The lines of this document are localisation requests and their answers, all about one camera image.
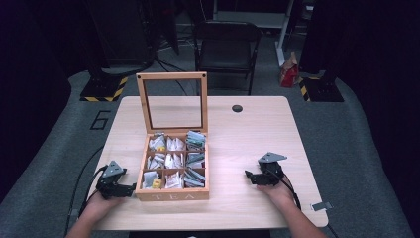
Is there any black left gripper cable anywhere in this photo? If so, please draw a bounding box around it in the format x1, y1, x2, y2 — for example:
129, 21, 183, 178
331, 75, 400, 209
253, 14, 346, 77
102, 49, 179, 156
63, 145, 109, 236

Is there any person's right hand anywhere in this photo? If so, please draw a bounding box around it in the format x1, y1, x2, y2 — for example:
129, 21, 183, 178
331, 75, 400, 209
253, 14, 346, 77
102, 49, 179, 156
257, 180, 296, 210

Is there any striped black stand base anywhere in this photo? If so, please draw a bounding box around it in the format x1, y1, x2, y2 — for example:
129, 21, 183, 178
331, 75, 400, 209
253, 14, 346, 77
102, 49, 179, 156
79, 74, 130, 103
297, 75, 345, 103

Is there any dark teal tea bags group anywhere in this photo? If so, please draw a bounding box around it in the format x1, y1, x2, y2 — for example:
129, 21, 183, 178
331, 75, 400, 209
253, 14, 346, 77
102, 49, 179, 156
183, 130, 207, 188

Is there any white red-print tea bags group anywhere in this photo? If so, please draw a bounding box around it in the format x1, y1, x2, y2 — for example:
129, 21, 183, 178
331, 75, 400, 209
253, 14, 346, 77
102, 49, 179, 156
163, 136, 186, 190

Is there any wooden tea box with lid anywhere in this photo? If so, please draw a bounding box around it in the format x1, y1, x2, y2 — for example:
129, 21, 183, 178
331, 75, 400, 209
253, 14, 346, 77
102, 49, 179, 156
135, 71, 211, 202

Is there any white yellow-label tea bags group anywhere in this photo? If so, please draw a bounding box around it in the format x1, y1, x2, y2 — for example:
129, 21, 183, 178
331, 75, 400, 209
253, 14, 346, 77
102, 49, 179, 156
142, 132, 167, 190

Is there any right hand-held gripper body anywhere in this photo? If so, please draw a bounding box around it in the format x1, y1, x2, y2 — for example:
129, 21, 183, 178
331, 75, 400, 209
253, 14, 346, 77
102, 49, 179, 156
257, 152, 288, 187

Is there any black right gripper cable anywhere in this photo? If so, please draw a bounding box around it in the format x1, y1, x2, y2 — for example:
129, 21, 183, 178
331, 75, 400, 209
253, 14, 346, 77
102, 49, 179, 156
265, 169, 341, 238

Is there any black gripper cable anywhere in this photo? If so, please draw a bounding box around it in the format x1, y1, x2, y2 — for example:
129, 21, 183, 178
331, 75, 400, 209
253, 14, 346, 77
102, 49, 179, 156
63, 145, 109, 236
265, 169, 341, 238

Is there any black floor cable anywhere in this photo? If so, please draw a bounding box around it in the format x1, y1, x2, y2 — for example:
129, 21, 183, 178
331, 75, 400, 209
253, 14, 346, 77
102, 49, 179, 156
154, 54, 200, 97

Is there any red paper bag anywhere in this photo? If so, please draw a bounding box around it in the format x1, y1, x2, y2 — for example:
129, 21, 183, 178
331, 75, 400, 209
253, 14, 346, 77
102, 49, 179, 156
279, 51, 300, 89

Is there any black folding chair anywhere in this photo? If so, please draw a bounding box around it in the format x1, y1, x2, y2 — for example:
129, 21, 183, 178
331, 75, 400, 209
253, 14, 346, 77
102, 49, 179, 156
192, 20, 263, 97

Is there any grey metal clip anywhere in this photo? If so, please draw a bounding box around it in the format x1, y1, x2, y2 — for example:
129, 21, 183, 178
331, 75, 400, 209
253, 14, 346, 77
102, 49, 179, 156
311, 200, 334, 212

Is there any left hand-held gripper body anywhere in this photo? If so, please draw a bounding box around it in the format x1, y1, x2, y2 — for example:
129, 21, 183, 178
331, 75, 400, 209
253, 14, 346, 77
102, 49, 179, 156
95, 160, 131, 200

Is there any person's left hand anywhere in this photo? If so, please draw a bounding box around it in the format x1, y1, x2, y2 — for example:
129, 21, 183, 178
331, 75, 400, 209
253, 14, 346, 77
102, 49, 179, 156
82, 190, 124, 220

